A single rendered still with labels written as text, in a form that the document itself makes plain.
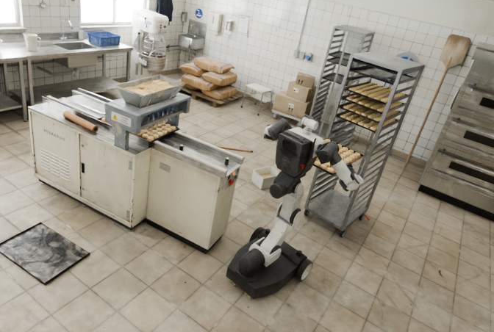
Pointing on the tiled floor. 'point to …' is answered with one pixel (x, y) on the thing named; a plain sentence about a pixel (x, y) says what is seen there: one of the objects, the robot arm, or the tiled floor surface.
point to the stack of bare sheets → (43, 253)
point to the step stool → (259, 95)
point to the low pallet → (210, 97)
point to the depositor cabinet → (90, 164)
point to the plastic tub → (264, 177)
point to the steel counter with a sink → (79, 48)
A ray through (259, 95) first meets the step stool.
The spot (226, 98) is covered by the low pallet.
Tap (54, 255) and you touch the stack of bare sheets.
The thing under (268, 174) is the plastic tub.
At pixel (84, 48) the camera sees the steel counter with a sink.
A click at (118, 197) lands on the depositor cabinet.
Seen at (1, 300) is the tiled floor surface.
